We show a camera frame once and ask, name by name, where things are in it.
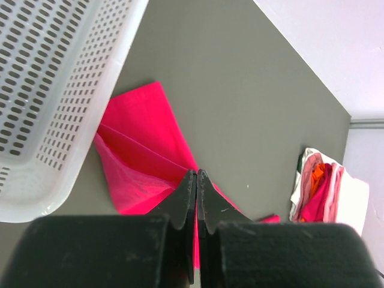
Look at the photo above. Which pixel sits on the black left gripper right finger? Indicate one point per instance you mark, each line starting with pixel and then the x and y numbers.
pixel 236 251

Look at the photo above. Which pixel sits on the white perforated plastic basket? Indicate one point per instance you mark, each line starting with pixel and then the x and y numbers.
pixel 60 62

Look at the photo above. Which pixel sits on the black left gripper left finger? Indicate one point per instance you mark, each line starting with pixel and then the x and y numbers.
pixel 151 250

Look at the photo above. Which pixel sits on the right aluminium frame post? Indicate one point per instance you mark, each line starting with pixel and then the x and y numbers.
pixel 367 124

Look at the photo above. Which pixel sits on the red folded t shirt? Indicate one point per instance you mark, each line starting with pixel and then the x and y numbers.
pixel 326 185

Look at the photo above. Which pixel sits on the crimson red t shirt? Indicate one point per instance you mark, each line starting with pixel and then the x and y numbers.
pixel 143 151

